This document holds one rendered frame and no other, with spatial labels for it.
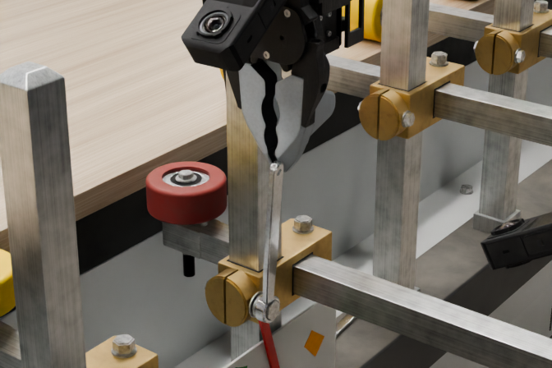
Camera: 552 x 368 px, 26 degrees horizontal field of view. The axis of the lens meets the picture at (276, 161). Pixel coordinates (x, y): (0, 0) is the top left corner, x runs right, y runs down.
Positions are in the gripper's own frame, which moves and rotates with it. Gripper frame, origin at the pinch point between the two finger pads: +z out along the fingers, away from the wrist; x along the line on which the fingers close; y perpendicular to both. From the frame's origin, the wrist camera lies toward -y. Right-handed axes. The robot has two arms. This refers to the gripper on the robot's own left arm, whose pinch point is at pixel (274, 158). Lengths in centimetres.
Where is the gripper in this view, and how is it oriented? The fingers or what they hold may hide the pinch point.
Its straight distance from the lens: 95.2
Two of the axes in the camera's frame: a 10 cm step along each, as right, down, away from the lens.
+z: 0.1, 9.0, 4.3
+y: 6.1, -3.5, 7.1
